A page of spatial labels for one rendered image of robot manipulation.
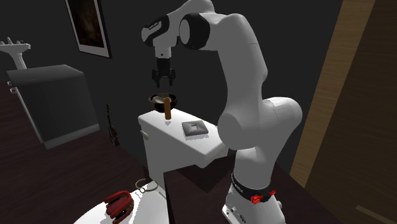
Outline framed dark wall picture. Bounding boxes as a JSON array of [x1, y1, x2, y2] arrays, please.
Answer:
[[64, 0, 112, 59]]

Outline grey cabinet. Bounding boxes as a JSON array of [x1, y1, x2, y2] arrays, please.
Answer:
[[6, 64, 101, 150]]

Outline thin metal rings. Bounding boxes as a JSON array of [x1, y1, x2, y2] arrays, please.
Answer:
[[135, 178, 159, 193]]

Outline white toilet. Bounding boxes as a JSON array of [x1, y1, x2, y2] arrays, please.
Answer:
[[73, 108, 230, 224]]

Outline black bowl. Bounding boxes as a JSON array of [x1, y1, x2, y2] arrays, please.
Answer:
[[148, 92, 179, 114]]

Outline red and brown folded object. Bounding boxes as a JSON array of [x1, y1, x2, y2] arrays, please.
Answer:
[[103, 190, 135, 224]]

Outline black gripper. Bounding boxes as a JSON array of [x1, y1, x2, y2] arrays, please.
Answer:
[[151, 57, 177, 88]]

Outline brown cylinder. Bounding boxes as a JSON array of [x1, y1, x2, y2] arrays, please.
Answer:
[[164, 97, 172, 120]]

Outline grey square block with hole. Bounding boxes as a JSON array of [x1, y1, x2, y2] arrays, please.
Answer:
[[181, 120, 209, 138]]

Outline white pedestal sink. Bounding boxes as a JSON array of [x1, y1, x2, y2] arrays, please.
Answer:
[[0, 36, 32, 71]]

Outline dark robot stand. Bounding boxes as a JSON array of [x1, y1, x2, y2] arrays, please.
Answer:
[[163, 154, 344, 224]]

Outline brown wooden door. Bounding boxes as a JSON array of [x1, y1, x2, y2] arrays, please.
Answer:
[[289, 0, 397, 224]]

